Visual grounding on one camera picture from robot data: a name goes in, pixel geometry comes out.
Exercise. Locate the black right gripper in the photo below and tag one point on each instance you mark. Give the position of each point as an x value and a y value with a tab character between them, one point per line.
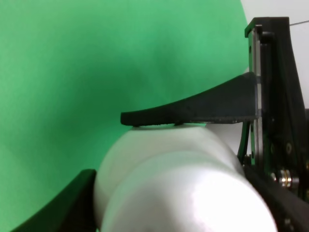
277	142

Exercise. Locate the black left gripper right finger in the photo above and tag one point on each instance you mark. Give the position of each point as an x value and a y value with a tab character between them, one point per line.
291	214

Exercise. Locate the white milk bottle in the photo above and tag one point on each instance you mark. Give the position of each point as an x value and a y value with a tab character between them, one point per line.
176	179

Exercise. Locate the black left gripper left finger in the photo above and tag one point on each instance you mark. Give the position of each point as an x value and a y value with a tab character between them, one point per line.
70	211

